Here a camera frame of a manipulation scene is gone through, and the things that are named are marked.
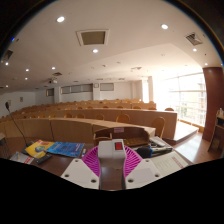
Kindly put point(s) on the blue booklet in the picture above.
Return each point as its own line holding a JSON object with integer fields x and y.
{"x": 66, "y": 149}

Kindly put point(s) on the yellow booklet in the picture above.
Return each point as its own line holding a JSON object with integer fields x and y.
{"x": 36, "y": 148}

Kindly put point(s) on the wooden shelf unit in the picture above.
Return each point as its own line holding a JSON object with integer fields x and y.
{"x": 218, "y": 133}

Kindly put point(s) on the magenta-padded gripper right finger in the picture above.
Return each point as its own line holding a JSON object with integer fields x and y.
{"x": 143, "y": 173}

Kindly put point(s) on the wooden auditorium seating rows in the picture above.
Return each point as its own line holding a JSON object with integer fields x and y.
{"x": 66, "y": 130}

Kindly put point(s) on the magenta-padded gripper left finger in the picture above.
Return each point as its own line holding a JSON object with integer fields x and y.
{"x": 78, "y": 173}

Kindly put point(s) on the large bright window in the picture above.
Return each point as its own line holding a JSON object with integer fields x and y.
{"x": 190, "y": 100}

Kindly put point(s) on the ceiling projector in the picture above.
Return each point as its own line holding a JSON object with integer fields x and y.
{"x": 53, "y": 81}

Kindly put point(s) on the long dark wall window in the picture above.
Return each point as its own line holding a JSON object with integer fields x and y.
{"x": 76, "y": 88}

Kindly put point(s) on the large square ceiling vent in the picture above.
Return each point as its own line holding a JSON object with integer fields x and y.
{"x": 93, "y": 37}

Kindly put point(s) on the black gooseneck microphone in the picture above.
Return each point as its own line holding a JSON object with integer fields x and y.
{"x": 7, "y": 105}

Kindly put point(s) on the black remote control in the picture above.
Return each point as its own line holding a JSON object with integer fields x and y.
{"x": 43, "y": 159}

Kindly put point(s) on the round ceiling lights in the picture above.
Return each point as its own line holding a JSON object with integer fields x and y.
{"x": 60, "y": 19}

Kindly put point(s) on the white charger with red button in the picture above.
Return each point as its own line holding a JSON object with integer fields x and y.
{"x": 110, "y": 153}

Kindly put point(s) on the small dark wall window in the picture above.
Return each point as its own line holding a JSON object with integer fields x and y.
{"x": 106, "y": 86}

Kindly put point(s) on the small slatted ceiling vent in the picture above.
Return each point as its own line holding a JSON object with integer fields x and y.
{"x": 193, "y": 38}

